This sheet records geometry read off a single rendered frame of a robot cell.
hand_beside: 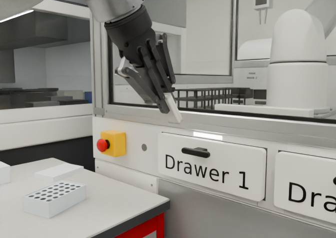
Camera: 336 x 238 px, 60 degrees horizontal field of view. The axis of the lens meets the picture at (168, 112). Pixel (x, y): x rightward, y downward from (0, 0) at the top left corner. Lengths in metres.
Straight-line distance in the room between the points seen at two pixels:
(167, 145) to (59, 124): 0.69
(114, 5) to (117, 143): 0.51
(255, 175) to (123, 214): 0.31
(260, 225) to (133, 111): 0.45
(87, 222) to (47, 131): 0.70
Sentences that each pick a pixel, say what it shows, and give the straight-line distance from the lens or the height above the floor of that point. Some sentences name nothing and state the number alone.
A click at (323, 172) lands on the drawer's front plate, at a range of 0.59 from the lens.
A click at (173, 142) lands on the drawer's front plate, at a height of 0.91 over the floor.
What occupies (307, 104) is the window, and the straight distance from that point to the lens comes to 0.61.
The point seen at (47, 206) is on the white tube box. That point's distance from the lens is 0.73.
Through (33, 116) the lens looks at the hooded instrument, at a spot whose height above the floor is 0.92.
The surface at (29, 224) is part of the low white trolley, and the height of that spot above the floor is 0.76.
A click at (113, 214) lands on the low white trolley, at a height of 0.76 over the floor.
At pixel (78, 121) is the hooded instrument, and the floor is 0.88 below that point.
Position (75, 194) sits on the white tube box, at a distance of 0.78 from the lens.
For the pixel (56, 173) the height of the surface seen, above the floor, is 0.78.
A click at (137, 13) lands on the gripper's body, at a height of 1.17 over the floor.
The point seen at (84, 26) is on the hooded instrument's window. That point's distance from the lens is 1.45.
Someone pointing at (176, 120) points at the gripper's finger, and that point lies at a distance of 0.58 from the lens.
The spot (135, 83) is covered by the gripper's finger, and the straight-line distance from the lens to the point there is 0.50.
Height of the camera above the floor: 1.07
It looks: 6 degrees down
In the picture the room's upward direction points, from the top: straight up
